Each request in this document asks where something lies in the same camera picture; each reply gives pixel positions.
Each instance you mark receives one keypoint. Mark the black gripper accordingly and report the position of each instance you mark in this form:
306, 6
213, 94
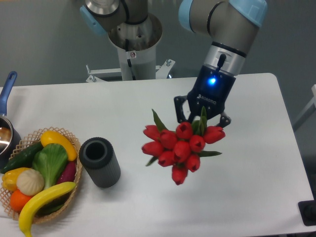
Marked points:
210, 90

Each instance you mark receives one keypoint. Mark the red tulip bouquet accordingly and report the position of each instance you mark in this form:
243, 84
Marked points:
182, 148

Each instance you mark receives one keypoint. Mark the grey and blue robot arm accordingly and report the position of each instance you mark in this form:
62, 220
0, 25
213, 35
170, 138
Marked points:
232, 25

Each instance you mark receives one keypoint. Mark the dark grey ribbed vase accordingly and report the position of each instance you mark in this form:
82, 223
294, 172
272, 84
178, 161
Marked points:
98, 157

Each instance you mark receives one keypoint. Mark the black box at table edge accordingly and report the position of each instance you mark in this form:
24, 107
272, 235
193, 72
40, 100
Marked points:
308, 212

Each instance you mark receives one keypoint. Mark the purple eggplant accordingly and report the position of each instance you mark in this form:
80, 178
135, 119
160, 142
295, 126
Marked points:
68, 175

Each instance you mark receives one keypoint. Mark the yellow squash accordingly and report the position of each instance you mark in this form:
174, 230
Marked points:
54, 137

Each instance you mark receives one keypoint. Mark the green lettuce leaf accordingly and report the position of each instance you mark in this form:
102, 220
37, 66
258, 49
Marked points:
50, 162

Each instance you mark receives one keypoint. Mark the woven wicker basket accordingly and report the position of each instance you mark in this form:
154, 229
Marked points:
65, 199

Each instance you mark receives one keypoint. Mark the green cucumber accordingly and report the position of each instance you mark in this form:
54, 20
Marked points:
23, 159

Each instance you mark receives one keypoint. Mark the white steamed bun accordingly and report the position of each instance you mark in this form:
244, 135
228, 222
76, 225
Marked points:
30, 182

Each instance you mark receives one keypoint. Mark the yellow banana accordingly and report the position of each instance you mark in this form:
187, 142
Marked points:
38, 201

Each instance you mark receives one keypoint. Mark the yellow bell pepper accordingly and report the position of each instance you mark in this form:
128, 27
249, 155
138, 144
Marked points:
9, 179

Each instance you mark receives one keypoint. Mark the orange fruit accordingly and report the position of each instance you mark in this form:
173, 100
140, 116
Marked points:
18, 200

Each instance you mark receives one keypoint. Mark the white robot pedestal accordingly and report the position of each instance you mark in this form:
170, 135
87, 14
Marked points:
136, 47

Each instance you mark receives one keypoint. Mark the white frame at right edge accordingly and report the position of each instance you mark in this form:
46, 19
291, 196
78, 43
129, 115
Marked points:
306, 112

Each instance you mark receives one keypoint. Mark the white metal base bracket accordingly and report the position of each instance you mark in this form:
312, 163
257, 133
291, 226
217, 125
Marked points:
162, 72

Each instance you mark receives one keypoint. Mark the blue handled saucepan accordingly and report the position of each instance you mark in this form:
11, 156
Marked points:
9, 137

